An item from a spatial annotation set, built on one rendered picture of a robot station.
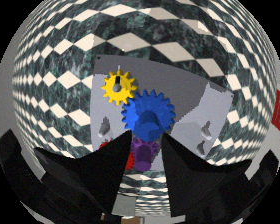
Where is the red gear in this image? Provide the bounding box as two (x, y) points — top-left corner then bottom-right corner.
(99, 141), (136, 171)

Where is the purple gear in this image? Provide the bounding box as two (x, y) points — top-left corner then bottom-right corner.
(131, 139), (159, 172)

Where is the yellow gear with black stripe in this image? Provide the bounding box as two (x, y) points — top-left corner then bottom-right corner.
(101, 69), (139, 105)

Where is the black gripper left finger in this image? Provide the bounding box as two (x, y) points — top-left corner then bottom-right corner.
(34, 131), (133, 214)

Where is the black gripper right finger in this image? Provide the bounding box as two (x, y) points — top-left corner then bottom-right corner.
(160, 132), (252, 217)

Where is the blue gear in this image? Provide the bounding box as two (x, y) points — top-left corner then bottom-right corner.
(121, 89), (176, 141)

